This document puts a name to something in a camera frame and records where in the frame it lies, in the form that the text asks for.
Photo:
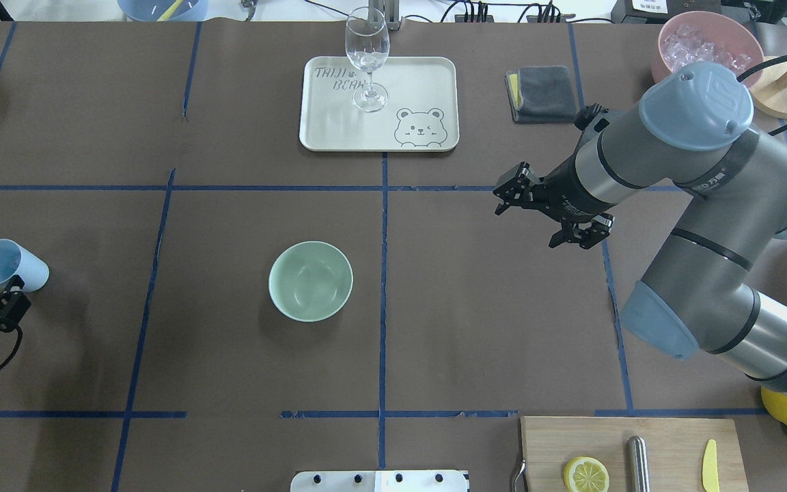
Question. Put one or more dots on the yellow lemon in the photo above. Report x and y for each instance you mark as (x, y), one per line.
(775, 403)

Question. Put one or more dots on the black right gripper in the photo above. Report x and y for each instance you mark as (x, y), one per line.
(563, 189)

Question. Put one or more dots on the light blue plastic cup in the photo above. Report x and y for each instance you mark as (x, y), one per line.
(15, 260)

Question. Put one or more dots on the green bowl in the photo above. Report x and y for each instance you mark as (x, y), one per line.
(310, 281)

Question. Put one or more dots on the steel knife handle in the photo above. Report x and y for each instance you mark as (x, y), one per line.
(639, 469)

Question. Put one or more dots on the wooden cutting board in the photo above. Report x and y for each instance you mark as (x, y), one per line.
(675, 449)

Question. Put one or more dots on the cream bear tray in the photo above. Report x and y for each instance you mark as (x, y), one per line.
(421, 114)

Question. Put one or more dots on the pink bowl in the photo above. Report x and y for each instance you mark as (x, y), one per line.
(717, 28)

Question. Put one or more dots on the clear wine glass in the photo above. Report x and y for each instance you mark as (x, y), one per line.
(367, 48)

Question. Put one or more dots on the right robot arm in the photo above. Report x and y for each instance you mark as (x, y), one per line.
(695, 129)

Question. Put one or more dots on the yellow plastic knife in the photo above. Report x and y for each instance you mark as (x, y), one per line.
(710, 470)

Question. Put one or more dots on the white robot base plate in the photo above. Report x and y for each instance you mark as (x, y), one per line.
(382, 480)

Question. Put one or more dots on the blue bowl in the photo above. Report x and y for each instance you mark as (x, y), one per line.
(151, 11)

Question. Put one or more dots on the halved lemon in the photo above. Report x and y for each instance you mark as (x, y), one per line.
(585, 473)

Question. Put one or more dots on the yellow fork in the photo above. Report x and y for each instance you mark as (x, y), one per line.
(169, 11)

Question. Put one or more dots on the clear ice cubes in pink bowl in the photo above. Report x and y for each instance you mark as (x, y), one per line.
(687, 45)

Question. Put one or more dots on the yellow sponge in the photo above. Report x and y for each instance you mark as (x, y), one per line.
(513, 82)

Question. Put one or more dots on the grey folded cloth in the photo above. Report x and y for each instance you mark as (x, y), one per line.
(547, 96)

